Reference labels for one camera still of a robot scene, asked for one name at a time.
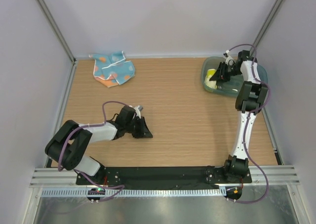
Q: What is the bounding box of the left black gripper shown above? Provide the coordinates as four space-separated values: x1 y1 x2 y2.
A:
125 116 152 138

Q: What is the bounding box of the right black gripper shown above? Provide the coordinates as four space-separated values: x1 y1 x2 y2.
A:
209 62 241 83

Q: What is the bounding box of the yellow green patterned towel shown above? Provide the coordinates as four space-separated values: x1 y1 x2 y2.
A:
204 68 218 90

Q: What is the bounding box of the blue orange dotted towel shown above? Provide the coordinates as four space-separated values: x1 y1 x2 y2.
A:
89 51 136 88

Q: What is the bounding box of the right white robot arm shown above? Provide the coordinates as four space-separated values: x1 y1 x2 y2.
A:
209 50 269 182

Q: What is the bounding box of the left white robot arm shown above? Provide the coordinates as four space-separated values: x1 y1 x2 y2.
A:
45 116 153 184

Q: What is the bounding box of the clear blue plastic tray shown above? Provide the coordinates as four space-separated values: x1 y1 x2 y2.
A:
200 56 269 97

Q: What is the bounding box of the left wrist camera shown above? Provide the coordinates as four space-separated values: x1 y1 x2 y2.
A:
116 106 136 126

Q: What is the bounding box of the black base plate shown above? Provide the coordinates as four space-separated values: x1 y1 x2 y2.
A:
77 166 252 188

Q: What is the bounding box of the white slotted cable duct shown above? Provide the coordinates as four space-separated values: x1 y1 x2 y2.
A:
41 187 226 198

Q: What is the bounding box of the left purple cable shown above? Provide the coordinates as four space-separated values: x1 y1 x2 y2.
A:
57 100 135 205

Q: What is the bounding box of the right aluminium frame post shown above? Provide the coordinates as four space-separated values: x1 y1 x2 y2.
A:
253 0 286 49

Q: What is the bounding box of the aluminium frame post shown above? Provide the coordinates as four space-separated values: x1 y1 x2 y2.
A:
29 0 77 64
253 0 286 49

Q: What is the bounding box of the front aluminium rail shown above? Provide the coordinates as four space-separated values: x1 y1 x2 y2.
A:
29 165 300 187

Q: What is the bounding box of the left aluminium frame post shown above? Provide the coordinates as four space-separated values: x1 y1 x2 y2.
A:
29 0 77 64

